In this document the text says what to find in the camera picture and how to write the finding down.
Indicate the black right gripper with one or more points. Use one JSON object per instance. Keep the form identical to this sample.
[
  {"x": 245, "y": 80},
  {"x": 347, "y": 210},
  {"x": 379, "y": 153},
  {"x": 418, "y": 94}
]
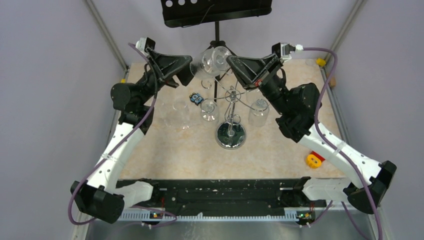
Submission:
[{"x": 263, "y": 69}]

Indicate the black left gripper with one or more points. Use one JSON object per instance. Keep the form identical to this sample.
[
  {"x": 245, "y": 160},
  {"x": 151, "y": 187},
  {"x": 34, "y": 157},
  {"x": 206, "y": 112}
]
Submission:
[{"x": 167, "y": 65}]

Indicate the clear wine glass back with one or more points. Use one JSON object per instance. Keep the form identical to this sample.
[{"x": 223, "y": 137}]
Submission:
[{"x": 180, "y": 118}]

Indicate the clear wine glass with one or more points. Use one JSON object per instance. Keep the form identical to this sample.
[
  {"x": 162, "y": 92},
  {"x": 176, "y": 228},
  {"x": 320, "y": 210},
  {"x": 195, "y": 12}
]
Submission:
[
  {"x": 180, "y": 118},
  {"x": 161, "y": 114}
]

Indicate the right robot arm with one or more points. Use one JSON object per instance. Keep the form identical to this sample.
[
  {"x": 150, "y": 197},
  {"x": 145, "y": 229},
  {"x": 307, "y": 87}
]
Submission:
[{"x": 365, "y": 180}]

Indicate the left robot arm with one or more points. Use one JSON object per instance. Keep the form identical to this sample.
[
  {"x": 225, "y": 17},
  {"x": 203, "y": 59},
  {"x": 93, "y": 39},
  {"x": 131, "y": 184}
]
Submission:
[{"x": 97, "y": 194}]

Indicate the ribbed wine glass right-front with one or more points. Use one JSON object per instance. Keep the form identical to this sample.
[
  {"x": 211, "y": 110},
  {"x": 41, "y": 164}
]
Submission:
[{"x": 258, "y": 113}]

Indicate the ribbed wine glass left-front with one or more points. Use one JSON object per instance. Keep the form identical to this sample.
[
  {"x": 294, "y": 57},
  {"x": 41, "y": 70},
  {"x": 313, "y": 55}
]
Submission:
[{"x": 209, "y": 111}]

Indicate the chrome wine glass rack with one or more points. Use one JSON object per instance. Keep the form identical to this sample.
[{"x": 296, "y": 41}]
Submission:
[{"x": 229, "y": 134}]

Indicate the small blue black toy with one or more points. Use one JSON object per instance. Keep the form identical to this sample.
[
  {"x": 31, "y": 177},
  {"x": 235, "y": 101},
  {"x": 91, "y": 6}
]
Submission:
[{"x": 196, "y": 98}]

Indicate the black music stand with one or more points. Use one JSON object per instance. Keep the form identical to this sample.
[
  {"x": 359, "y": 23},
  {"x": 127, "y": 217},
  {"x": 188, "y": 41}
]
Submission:
[{"x": 189, "y": 13}]

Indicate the yellow red toy block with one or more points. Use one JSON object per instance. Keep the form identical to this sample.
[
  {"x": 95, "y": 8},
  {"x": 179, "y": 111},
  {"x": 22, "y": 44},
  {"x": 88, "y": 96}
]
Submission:
[{"x": 314, "y": 160}]

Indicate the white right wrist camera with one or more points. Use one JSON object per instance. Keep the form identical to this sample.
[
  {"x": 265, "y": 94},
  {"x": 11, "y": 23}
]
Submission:
[{"x": 284, "y": 50}]

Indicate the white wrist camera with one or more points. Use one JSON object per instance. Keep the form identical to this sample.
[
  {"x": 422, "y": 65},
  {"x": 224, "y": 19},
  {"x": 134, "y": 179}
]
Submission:
[
  {"x": 145, "y": 45},
  {"x": 284, "y": 50}
]

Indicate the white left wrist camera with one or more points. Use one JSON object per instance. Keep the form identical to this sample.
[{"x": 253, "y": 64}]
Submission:
[{"x": 145, "y": 45}]

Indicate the yellow corner bracket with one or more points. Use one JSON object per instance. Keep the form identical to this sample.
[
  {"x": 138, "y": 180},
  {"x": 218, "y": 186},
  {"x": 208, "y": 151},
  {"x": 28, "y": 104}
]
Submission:
[{"x": 321, "y": 62}]

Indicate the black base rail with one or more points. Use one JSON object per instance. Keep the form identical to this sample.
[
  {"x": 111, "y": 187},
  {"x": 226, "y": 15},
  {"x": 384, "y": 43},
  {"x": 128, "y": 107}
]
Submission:
[{"x": 225, "y": 200}]

